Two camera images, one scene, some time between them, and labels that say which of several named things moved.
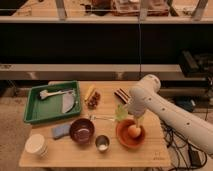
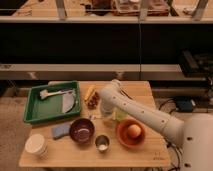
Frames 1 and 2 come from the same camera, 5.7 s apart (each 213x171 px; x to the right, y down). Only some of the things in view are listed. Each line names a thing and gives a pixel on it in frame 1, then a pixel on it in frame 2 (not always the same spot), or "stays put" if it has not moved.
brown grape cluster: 93,101 stays put
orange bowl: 123,136 stays put
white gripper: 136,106 -> 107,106
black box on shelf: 196,65 stays put
